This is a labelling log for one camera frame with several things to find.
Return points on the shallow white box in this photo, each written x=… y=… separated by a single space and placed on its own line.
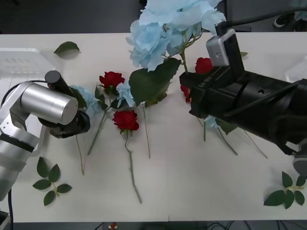
x=19 y=60
x=297 y=72

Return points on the dark green leaf twig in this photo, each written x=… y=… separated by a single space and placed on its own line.
x=275 y=198
x=54 y=173

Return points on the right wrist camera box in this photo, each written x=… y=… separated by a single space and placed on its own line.
x=217 y=51

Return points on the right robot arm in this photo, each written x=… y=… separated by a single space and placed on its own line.
x=275 y=103

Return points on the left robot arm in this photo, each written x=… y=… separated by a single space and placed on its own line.
x=48 y=103

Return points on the large pale blue flower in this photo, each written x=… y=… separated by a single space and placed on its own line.
x=153 y=40

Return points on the pale green leaf twig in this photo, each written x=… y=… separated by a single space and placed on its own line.
x=244 y=54

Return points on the small pale blue flower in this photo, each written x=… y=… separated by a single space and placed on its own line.
x=212 y=121
x=90 y=100
x=124 y=92

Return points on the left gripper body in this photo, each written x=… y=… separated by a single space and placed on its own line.
x=72 y=129

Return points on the single dark green leaf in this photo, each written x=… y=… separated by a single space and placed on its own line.
x=67 y=47

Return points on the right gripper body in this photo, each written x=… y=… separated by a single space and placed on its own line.
x=211 y=93

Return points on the person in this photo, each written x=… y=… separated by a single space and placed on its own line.
x=283 y=20

